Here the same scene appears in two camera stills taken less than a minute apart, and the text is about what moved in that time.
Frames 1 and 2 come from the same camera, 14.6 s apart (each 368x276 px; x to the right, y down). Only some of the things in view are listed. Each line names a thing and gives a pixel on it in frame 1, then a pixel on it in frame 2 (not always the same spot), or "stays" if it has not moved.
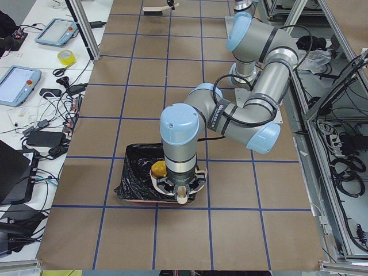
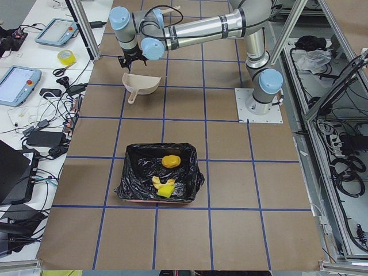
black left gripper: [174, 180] -> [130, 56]
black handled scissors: [60, 71] stays
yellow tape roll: [66, 57] stays
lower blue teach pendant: [17, 84] stays
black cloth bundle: [310, 42] stays
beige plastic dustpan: [181, 192] -> [139, 84]
